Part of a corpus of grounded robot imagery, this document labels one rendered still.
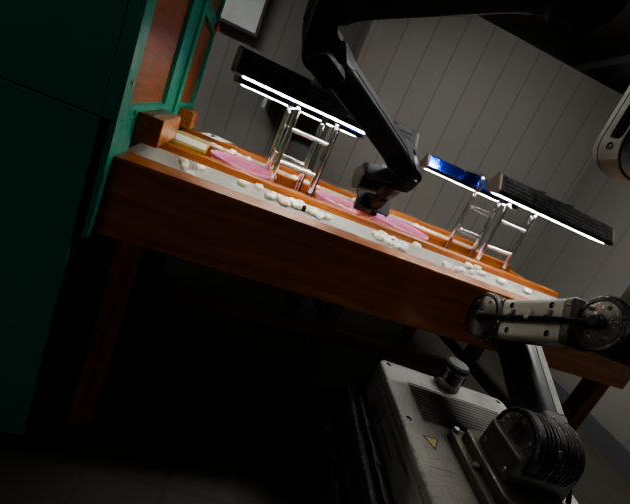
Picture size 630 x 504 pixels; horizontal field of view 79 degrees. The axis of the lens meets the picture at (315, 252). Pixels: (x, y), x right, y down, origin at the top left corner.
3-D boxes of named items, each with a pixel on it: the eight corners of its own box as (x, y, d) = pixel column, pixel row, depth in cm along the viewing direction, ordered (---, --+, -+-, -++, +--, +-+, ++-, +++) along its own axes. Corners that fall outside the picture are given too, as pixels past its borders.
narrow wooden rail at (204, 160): (546, 314, 177) (559, 294, 174) (144, 170, 123) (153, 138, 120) (537, 308, 182) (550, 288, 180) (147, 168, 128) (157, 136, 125)
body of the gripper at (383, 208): (356, 185, 104) (370, 172, 98) (388, 198, 107) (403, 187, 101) (352, 206, 102) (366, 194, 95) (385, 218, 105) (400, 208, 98)
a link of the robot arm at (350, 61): (328, 45, 56) (327, 1, 61) (297, 64, 59) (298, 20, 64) (426, 189, 88) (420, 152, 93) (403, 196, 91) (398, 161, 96)
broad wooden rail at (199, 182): (618, 388, 141) (650, 348, 136) (93, 232, 86) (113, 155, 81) (591, 368, 152) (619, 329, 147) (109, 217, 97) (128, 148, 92)
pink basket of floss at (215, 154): (281, 203, 153) (289, 181, 151) (233, 196, 131) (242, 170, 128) (238, 178, 166) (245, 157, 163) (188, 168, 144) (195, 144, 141)
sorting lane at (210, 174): (612, 339, 148) (616, 335, 148) (123, 166, 93) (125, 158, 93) (554, 302, 176) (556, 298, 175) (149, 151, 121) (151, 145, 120)
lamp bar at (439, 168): (518, 210, 205) (526, 198, 203) (424, 167, 186) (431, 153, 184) (509, 207, 212) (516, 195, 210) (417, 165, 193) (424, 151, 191)
